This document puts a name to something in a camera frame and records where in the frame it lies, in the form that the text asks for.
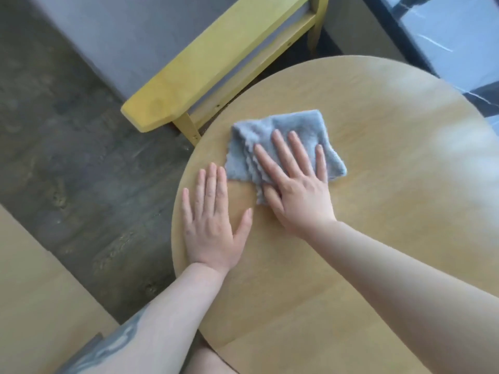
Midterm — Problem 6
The person's left hand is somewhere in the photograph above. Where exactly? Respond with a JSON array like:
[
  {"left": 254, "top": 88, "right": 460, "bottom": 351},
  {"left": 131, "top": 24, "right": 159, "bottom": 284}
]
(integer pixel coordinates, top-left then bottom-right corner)
[{"left": 181, "top": 163, "right": 253, "bottom": 274}]

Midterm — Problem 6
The person's right hand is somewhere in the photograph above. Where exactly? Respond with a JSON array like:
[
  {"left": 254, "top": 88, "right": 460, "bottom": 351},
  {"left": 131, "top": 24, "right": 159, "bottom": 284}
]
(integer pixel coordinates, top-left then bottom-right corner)
[{"left": 254, "top": 129, "right": 337, "bottom": 235}]

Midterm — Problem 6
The grey microfibre cleaning cloth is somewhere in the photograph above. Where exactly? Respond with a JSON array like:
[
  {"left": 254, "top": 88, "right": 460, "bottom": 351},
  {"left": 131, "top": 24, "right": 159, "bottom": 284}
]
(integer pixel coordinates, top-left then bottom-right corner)
[{"left": 225, "top": 109, "right": 348, "bottom": 206}]

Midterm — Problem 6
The person's right forearm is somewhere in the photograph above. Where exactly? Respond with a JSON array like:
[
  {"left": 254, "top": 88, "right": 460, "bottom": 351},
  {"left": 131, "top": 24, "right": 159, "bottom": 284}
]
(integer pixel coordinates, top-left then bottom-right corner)
[{"left": 298, "top": 220, "right": 499, "bottom": 374}]

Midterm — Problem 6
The person's left forearm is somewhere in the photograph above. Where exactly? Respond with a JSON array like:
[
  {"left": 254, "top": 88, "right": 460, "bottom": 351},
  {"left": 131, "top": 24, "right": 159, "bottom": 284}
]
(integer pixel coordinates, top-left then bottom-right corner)
[{"left": 55, "top": 262, "right": 230, "bottom": 374}]

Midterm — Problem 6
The person's leg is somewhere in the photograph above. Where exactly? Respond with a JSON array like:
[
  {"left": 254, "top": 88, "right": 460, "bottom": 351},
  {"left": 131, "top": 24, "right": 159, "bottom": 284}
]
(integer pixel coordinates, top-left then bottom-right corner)
[{"left": 186, "top": 338, "right": 239, "bottom": 374}]

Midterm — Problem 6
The grey armchair cushion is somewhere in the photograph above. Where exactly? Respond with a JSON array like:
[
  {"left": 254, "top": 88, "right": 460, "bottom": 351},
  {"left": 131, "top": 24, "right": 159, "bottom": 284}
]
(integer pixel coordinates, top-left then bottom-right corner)
[{"left": 27, "top": 0, "right": 312, "bottom": 102}]

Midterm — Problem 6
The light wooden furniture panel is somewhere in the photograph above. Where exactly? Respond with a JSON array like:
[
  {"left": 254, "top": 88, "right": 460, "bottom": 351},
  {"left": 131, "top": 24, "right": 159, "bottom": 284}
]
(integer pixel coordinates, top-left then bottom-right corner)
[{"left": 0, "top": 205, "right": 120, "bottom": 374}]

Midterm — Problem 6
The dark marble table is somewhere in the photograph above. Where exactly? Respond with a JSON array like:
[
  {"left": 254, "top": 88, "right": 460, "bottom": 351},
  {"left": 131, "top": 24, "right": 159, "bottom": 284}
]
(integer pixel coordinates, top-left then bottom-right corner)
[{"left": 360, "top": 0, "right": 499, "bottom": 135}]

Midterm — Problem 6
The yellow wooden armchair frame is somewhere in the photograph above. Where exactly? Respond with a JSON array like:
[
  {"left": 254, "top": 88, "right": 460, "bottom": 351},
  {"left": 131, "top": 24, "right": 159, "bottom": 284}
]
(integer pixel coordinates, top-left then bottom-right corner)
[{"left": 120, "top": 0, "right": 331, "bottom": 147}]

